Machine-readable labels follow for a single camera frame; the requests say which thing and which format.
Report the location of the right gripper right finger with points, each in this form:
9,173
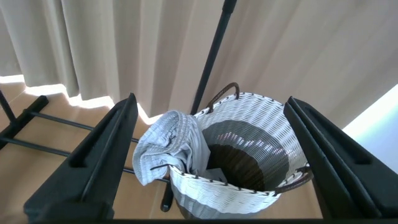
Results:
323,161

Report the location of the black clothes rack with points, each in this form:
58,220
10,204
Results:
214,46

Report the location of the white laundry basket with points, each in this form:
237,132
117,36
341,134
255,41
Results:
217,194

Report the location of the pale grey shorts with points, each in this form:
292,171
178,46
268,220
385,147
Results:
164,140

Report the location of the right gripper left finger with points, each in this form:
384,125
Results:
102,174

